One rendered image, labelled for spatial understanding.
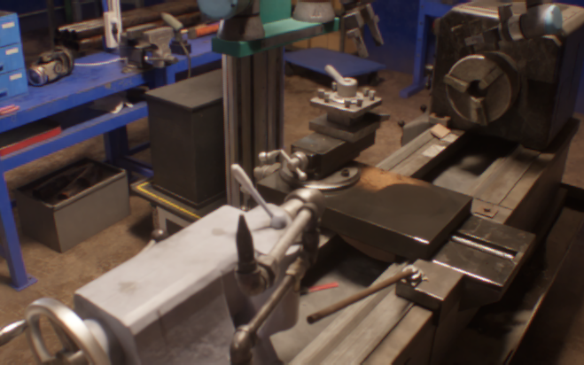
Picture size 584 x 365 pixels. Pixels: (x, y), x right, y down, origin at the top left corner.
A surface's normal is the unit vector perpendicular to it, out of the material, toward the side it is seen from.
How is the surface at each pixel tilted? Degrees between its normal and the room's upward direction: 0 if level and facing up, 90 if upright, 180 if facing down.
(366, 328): 0
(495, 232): 0
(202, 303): 82
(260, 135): 90
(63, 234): 90
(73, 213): 90
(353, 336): 0
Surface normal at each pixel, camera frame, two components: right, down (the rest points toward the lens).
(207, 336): 0.76, -0.04
